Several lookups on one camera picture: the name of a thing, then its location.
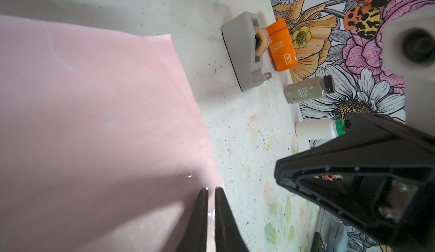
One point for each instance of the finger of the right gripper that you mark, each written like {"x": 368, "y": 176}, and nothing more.
{"x": 372, "y": 144}
{"x": 393, "y": 204}

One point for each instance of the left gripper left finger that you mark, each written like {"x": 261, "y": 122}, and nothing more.
{"x": 195, "y": 236}

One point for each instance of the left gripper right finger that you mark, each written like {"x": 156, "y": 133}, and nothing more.
{"x": 227, "y": 235}

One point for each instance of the purple wrapping paper sheet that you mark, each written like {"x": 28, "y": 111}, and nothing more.
{"x": 103, "y": 145}

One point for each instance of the white bottle green cap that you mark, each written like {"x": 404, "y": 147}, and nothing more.
{"x": 319, "y": 129}

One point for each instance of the clear bottle black cap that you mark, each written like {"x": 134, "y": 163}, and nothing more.
{"x": 309, "y": 89}

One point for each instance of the orange bottle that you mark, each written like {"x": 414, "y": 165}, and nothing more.
{"x": 281, "y": 46}

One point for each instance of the grey tape dispenser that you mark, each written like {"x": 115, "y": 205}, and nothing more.
{"x": 247, "y": 43}

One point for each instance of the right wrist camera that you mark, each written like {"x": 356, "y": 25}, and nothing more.
{"x": 409, "y": 52}

